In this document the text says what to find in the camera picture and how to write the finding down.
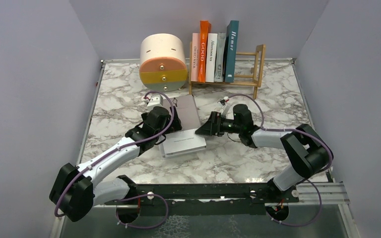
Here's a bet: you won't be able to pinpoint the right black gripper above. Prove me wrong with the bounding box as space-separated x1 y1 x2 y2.
195 111 242 137

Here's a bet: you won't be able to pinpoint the grey white cover book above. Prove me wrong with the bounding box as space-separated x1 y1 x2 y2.
159 95 206 154

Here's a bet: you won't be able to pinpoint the pink flower cover book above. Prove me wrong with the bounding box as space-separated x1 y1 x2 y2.
190 33 200 82

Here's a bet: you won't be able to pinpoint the dark teal book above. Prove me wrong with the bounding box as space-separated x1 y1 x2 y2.
223 20 240 83

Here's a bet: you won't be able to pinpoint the grey landscape cover book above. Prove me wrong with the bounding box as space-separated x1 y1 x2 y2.
214 33 226 82

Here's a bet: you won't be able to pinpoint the orange fashion show book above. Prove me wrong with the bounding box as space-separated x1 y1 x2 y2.
198 20 211 83

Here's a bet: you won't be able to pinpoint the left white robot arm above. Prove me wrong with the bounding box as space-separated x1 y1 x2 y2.
49 106 180 222

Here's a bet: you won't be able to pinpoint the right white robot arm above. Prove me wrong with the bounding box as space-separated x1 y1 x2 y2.
196 104 333 202

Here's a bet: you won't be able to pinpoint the bottom stacked books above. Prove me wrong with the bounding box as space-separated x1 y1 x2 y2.
160 148 204 158

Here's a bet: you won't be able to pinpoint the cream and orange bread box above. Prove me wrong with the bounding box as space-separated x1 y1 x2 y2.
139 33 188 92

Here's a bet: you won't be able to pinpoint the wooden book rack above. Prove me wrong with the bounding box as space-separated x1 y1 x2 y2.
188 44 266 99

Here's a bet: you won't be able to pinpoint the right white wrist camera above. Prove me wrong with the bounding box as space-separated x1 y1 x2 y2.
218 96 231 118

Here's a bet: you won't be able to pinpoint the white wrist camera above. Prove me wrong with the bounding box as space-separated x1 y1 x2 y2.
218 96 231 118
143 95 163 111

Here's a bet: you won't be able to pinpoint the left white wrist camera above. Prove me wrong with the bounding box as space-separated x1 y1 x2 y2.
143 95 163 111

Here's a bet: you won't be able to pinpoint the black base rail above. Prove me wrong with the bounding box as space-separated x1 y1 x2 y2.
109 183 299 216

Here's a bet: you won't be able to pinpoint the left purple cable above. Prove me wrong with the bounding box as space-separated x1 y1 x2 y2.
54 91 176 230

